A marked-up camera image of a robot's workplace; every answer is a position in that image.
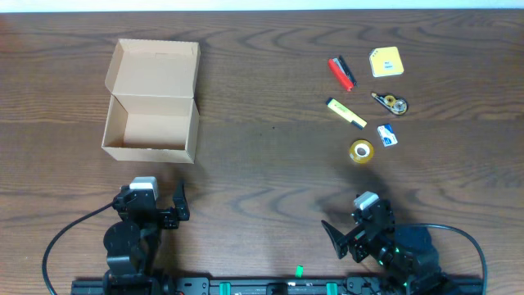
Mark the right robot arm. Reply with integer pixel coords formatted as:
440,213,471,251
322,197,461,294

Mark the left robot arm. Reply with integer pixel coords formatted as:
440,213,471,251
102,176,190,295

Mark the yellow highlighter marker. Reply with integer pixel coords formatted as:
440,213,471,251
326,98,367,129

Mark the clear adhesive tape roll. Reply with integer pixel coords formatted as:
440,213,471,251
349,139,374,164

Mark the small green clip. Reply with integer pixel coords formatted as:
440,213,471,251
295,265,304,279

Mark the yellow sticky note pad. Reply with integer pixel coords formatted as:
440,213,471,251
369,47,404,78

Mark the brown cardboard box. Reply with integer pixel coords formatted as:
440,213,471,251
102,39,200,164

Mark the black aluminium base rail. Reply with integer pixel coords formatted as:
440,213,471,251
70,276,485,295

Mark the small blue staples box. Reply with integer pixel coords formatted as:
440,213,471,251
377,124,398,148

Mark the correction tape dispenser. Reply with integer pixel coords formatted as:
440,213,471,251
371,93,409,116

